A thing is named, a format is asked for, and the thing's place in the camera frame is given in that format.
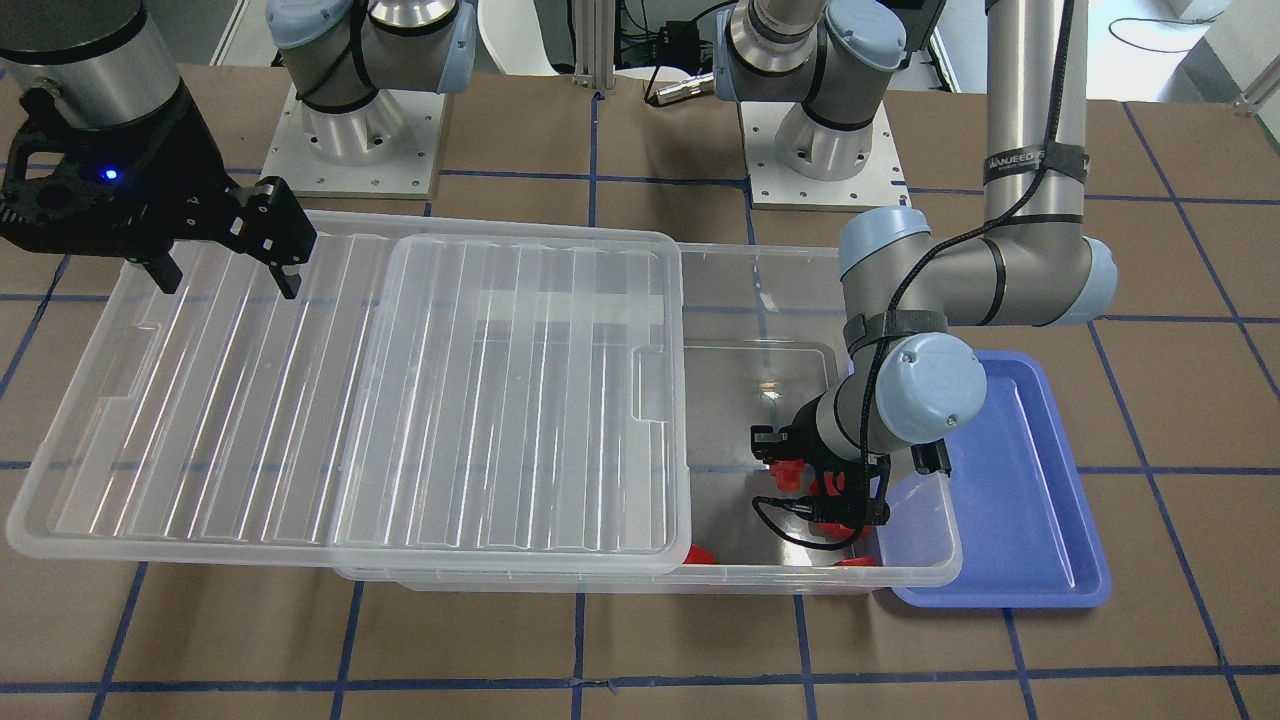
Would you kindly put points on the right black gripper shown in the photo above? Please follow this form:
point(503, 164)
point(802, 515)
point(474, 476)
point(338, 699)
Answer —
point(196, 160)

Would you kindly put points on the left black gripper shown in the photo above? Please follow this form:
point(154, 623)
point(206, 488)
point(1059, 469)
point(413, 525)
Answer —
point(805, 447)

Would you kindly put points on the red block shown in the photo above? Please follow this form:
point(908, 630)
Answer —
point(788, 475)
point(837, 530)
point(865, 561)
point(830, 485)
point(698, 556)

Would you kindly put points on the clear plastic box lid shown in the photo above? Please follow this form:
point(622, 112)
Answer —
point(441, 395)

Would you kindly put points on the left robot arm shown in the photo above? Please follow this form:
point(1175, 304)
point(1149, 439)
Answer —
point(1028, 263)

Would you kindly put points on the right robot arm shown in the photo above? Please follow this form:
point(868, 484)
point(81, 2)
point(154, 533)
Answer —
point(105, 62)

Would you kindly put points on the red block under lid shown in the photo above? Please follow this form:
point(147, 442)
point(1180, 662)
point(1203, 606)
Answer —
point(698, 556)

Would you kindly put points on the blue plastic tray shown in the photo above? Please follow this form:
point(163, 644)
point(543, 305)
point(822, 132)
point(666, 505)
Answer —
point(1010, 527)

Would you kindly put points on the white chair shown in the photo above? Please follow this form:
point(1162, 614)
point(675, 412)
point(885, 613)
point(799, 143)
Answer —
point(511, 32)

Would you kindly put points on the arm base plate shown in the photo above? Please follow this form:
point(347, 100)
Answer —
point(386, 150)
point(795, 164)

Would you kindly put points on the aluminium frame post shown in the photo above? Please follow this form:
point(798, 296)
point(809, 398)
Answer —
point(594, 33)

